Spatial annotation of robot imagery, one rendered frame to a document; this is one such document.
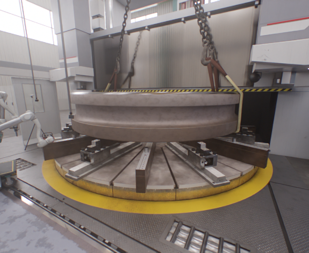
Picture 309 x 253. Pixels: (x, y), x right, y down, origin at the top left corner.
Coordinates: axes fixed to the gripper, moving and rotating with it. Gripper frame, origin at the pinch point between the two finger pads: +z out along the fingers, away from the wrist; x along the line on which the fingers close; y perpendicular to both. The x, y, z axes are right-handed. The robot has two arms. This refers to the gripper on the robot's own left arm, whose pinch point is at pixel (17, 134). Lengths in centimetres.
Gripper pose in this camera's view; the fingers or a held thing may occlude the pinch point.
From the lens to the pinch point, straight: 431.9
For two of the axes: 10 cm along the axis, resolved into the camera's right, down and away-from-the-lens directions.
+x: -6.6, -1.5, 7.3
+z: 0.0, 9.8, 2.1
